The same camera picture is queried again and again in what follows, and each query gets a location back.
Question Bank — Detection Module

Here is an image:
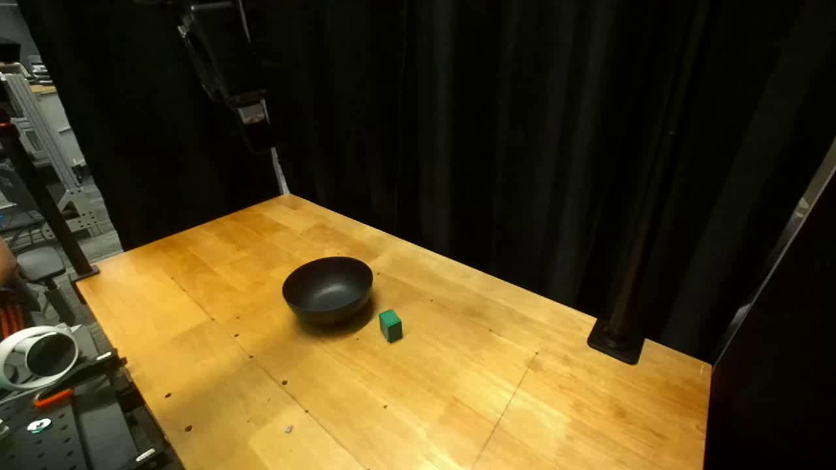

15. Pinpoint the white VR headset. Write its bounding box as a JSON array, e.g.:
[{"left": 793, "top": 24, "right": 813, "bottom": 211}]
[{"left": 0, "top": 322, "right": 83, "bottom": 391}]

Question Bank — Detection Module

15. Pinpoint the black perforated cart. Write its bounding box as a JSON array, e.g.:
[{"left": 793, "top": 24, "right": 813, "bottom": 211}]
[{"left": 0, "top": 322, "right": 186, "bottom": 470}]

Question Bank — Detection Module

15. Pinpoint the black side panel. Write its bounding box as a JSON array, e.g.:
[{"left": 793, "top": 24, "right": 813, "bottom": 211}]
[{"left": 702, "top": 138, "right": 836, "bottom": 470}]

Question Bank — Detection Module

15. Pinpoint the orange handled tool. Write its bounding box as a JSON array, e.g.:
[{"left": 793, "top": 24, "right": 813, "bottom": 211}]
[{"left": 31, "top": 387, "right": 79, "bottom": 413}]

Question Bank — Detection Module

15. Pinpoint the black bowl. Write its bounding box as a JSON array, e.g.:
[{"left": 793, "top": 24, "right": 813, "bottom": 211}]
[{"left": 280, "top": 254, "right": 375, "bottom": 329}]

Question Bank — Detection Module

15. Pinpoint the green block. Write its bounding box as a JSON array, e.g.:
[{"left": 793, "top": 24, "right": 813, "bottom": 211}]
[{"left": 375, "top": 309, "right": 405, "bottom": 344}]

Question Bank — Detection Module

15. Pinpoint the black curtain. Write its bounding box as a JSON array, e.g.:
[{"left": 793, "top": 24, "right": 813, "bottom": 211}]
[{"left": 19, "top": 0, "right": 836, "bottom": 362}]

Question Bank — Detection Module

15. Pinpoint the black stand post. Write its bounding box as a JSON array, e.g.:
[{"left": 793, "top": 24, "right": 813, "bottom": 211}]
[{"left": 586, "top": 128, "right": 689, "bottom": 365}]

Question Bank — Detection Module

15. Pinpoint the white rod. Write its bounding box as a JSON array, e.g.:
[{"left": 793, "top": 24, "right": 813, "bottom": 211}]
[{"left": 270, "top": 143, "right": 292, "bottom": 199}]

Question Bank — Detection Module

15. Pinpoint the black tripod leg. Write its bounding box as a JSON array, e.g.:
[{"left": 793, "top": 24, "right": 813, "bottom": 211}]
[{"left": 0, "top": 121, "right": 101, "bottom": 281}]

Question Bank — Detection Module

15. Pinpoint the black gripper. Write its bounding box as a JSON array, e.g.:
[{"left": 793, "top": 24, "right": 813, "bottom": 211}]
[{"left": 174, "top": 0, "right": 274, "bottom": 157}]

